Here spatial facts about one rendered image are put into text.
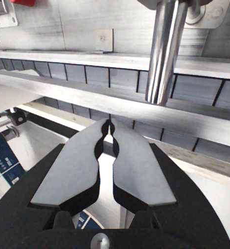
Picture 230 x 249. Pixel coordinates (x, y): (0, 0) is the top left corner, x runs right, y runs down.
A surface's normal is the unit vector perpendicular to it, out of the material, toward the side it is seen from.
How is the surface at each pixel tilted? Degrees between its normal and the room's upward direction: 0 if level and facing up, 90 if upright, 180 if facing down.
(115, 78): 0
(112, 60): 0
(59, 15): 0
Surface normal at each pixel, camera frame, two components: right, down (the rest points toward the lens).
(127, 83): -0.49, 0.47
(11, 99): 0.84, 0.48
